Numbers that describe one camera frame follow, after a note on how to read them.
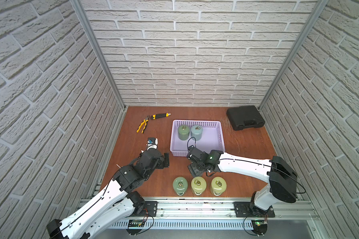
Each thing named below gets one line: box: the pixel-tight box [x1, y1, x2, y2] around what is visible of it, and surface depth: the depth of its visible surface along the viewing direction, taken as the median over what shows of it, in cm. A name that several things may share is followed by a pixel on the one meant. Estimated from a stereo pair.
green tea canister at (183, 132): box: [177, 124, 190, 141], surface depth 98 cm
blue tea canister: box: [190, 124, 203, 141], surface depth 97 cm
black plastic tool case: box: [226, 105, 266, 131], surface depth 109 cm
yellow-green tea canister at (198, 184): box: [190, 176, 207, 196], surface depth 76 cm
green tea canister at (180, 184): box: [172, 176, 188, 197], surface depth 75 cm
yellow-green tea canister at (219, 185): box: [210, 176, 227, 197], surface depth 76 cm
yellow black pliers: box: [136, 115, 150, 134], surface depth 109 cm
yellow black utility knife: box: [150, 112, 172, 120], surface depth 116 cm
